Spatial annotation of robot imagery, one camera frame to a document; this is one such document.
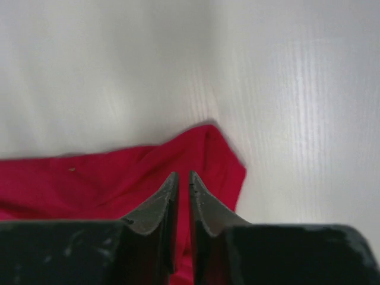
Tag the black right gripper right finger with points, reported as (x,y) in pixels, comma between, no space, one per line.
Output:
(226,249)

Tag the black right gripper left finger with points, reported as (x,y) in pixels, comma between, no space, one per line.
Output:
(138,248)

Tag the red t shirt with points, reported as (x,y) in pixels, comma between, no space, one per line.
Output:
(109,185)

